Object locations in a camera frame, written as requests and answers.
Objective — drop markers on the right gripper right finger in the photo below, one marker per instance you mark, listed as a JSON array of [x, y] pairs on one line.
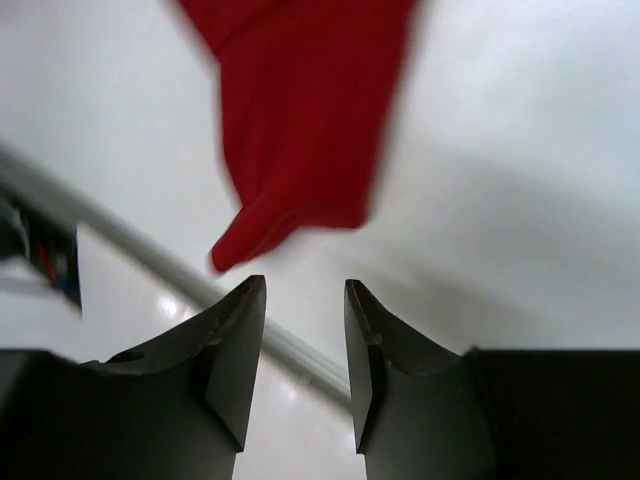
[[421, 411]]

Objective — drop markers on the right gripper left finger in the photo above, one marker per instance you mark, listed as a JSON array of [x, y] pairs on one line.
[[174, 407]]

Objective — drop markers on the red t shirt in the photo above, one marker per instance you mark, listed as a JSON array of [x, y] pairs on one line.
[[306, 89]]

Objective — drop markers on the aluminium rail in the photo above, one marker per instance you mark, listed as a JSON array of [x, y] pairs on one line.
[[69, 210]]

